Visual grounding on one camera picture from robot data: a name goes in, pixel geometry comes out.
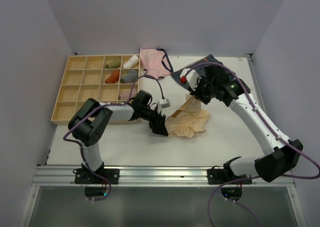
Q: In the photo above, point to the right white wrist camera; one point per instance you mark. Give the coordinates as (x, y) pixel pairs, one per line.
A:
(189, 81)

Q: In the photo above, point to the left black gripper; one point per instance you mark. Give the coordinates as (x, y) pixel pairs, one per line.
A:
(157, 124)

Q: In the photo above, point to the grey rolled underwear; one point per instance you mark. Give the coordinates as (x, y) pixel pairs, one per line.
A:
(129, 77)

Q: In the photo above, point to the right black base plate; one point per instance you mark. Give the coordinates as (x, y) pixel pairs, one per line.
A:
(218, 176)

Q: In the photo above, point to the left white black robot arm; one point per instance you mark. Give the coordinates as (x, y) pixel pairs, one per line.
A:
(87, 126)

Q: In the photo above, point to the beige underwear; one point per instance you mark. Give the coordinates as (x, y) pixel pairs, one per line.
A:
(190, 118)

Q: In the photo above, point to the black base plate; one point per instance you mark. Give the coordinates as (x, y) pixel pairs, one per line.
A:
(84, 176)
(218, 176)

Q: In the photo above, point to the white rolled underwear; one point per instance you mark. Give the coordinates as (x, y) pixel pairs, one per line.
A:
(129, 61)

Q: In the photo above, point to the aluminium mounting rail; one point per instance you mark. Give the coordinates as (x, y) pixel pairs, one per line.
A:
(129, 176)

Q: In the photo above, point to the blue striped boxer shorts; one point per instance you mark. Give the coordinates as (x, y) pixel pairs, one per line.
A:
(239, 65)

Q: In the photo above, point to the olive rolled underwear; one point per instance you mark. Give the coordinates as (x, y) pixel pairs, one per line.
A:
(114, 64)

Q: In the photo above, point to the wooden compartment tray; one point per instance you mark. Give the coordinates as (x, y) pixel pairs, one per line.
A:
(83, 78)

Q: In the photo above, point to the pink underwear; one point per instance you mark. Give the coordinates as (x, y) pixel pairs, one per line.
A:
(155, 62)

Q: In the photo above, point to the mauve rolled underwear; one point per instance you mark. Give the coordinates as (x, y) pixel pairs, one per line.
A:
(125, 94)

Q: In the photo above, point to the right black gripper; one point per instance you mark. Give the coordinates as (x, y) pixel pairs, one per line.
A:
(200, 80)

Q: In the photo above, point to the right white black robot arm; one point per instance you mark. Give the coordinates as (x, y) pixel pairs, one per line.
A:
(280, 153)

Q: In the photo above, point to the orange rolled underwear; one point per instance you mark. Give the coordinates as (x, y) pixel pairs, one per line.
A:
(113, 78)

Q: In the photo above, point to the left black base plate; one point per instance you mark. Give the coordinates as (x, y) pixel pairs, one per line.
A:
(84, 176)

